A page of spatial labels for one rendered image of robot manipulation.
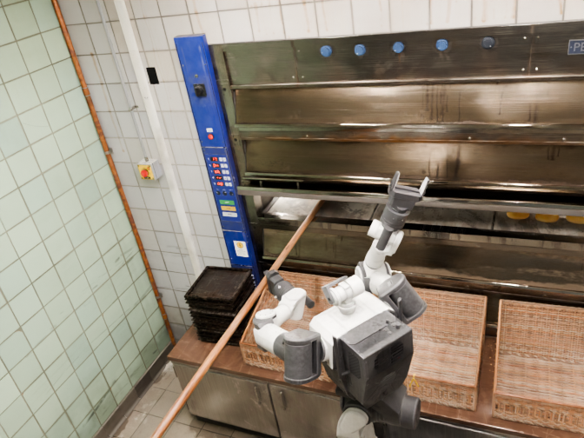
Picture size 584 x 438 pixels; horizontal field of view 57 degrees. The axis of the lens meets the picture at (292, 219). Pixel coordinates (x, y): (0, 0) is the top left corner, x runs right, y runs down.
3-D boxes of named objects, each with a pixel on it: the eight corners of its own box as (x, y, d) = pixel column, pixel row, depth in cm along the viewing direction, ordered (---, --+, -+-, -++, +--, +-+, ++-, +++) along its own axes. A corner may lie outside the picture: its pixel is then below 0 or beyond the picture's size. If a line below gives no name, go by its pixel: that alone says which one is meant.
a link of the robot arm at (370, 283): (386, 288, 222) (408, 298, 200) (356, 292, 219) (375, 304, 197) (383, 260, 221) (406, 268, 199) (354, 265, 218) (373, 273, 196)
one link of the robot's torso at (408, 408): (421, 410, 199) (420, 377, 191) (414, 439, 189) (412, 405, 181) (350, 394, 211) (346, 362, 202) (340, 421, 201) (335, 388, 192)
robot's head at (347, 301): (366, 301, 179) (363, 280, 174) (341, 315, 175) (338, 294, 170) (354, 292, 184) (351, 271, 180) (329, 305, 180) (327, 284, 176)
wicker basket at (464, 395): (378, 321, 292) (374, 281, 279) (487, 337, 270) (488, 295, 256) (353, 388, 255) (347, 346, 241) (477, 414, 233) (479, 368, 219)
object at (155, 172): (149, 174, 304) (143, 157, 299) (162, 175, 300) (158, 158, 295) (141, 180, 298) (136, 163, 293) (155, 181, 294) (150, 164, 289)
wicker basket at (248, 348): (280, 306, 316) (272, 268, 303) (372, 320, 294) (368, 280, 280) (242, 365, 279) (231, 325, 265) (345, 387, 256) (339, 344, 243)
